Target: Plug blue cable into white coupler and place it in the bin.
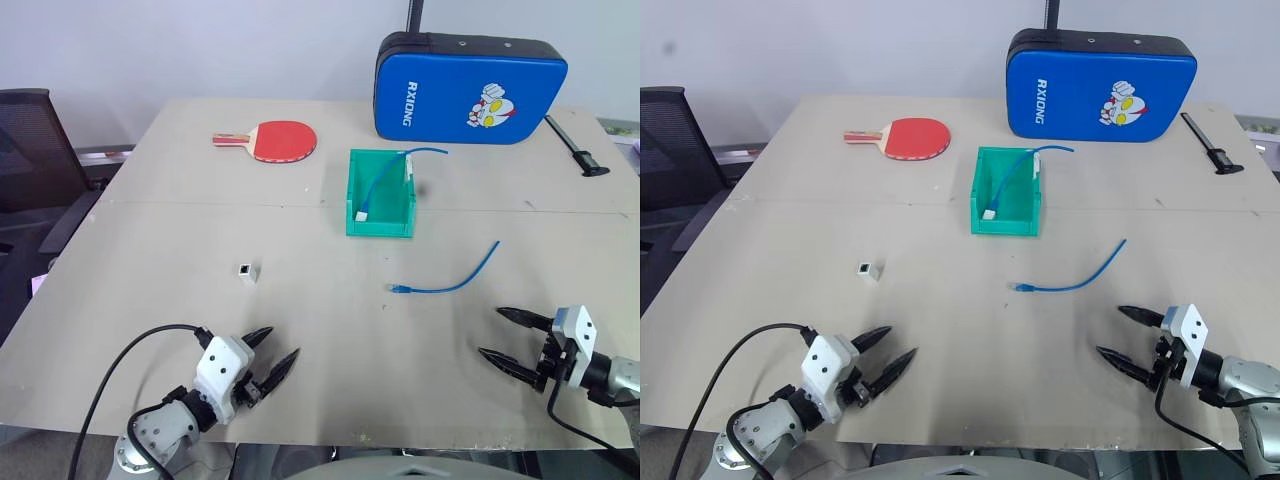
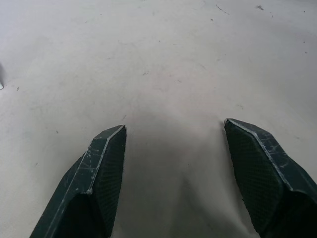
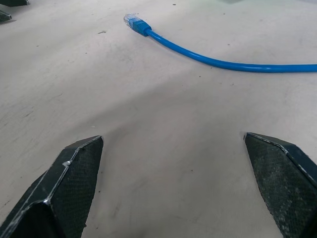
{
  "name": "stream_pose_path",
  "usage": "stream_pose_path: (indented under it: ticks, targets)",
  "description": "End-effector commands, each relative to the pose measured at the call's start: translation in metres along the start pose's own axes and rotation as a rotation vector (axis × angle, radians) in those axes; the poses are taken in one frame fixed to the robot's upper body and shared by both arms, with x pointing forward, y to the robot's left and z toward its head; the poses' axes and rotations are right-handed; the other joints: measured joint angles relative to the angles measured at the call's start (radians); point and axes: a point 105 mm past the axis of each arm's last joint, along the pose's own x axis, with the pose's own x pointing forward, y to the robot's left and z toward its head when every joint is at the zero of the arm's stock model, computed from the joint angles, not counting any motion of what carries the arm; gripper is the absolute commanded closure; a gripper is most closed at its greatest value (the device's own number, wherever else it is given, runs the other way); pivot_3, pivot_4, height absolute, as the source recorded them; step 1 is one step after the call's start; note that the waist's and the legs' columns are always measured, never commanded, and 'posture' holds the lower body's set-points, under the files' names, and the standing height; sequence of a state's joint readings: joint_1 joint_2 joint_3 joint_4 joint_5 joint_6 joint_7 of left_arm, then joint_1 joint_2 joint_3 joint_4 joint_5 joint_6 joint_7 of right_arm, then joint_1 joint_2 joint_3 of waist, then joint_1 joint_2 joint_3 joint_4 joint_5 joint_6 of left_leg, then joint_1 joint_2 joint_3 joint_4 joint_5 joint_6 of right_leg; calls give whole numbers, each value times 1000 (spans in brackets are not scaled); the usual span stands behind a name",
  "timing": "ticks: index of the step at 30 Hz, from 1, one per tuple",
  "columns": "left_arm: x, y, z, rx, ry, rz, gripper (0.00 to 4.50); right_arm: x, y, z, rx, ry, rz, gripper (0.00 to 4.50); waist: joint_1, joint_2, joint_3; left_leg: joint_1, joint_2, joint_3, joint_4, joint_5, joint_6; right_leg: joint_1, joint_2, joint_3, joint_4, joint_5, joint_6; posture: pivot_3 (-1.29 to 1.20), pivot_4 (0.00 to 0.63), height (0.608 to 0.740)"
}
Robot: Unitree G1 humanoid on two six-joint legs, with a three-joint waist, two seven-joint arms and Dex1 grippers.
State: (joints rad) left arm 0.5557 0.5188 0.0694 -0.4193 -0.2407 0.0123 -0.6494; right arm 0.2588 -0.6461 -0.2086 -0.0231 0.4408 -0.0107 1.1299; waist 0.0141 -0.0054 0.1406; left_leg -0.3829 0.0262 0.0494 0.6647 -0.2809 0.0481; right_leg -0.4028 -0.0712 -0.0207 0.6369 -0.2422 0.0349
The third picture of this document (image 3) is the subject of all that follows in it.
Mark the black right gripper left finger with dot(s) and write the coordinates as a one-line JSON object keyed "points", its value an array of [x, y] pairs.
{"points": [[62, 193]]}

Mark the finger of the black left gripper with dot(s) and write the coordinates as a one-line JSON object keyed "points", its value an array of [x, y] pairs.
{"points": [[12, 2], [4, 17]]}

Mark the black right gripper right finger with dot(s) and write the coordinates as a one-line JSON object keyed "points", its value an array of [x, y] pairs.
{"points": [[284, 183]]}

